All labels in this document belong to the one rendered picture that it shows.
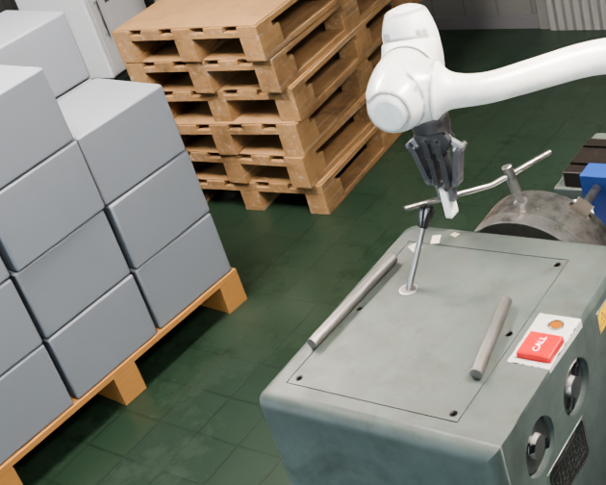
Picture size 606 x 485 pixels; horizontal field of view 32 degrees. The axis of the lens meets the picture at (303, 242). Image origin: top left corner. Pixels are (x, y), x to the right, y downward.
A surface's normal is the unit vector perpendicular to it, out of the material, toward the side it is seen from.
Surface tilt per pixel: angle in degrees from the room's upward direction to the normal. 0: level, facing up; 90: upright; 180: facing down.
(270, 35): 90
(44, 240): 90
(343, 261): 0
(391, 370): 0
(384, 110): 89
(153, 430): 0
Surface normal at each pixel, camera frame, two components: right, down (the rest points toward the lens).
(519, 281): -0.28, -0.82
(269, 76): -0.51, 0.56
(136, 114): 0.72, 0.17
